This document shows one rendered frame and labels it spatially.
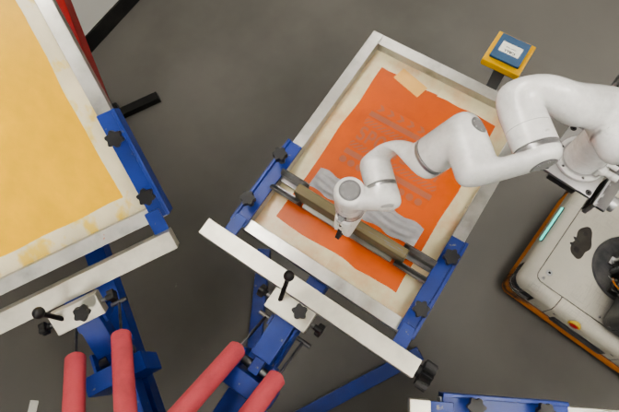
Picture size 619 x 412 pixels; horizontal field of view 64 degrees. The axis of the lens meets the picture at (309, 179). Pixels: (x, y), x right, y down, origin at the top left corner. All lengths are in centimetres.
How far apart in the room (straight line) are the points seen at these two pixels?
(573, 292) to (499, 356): 44
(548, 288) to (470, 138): 137
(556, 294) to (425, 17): 166
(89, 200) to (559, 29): 259
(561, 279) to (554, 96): 136
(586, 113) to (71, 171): 119
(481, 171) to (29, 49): 111
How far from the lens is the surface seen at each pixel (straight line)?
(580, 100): 103
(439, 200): 151
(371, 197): 113
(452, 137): 98
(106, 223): 144
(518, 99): 101
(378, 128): 158
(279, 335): 134
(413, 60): 168
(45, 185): 146
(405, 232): 147
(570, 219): 237
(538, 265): 227
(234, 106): 279
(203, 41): 307
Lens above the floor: 237
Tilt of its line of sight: 69 degrees down
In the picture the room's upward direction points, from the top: 12 degrees counter-clockwise
